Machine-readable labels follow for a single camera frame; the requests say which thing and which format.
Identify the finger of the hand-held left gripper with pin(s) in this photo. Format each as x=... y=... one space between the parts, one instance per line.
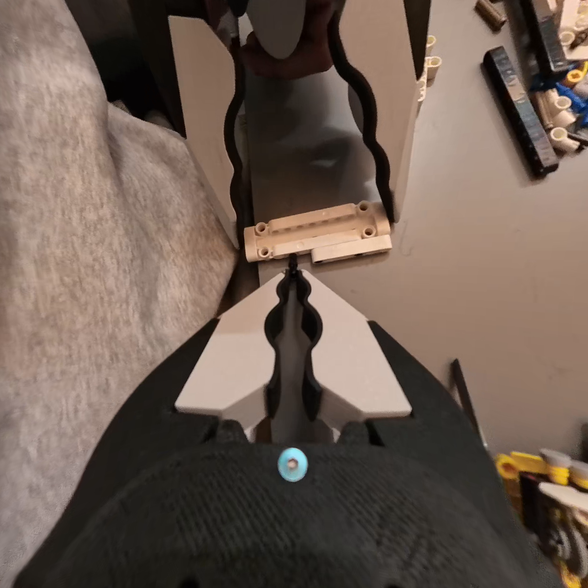
x=390 y=69
x=202 y=92

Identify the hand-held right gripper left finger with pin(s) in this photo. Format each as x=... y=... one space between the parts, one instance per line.
x=229 y=363

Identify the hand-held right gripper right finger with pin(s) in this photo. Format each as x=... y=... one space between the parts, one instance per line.
x=358 y=367

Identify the black lego pin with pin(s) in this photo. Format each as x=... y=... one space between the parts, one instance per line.
x=292 y=266

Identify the white lego panel assembly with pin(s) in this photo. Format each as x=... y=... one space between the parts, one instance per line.
x=317 y=229

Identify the wide white angled lego beam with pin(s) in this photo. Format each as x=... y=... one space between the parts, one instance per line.
x=432 y=64

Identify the dark tan lego axle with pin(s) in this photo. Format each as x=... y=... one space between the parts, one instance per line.
x=491 y=13

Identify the long black lego beam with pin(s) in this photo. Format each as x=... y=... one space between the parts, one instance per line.
x=544 y=36
x=519 y=110

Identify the pile of small lego parts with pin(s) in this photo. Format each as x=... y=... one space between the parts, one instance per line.
x=560 y=105

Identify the partly built lego model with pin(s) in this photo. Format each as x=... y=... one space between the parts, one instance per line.
x=556 y=496

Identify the person's left hand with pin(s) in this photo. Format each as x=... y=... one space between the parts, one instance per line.
x=317 y=50

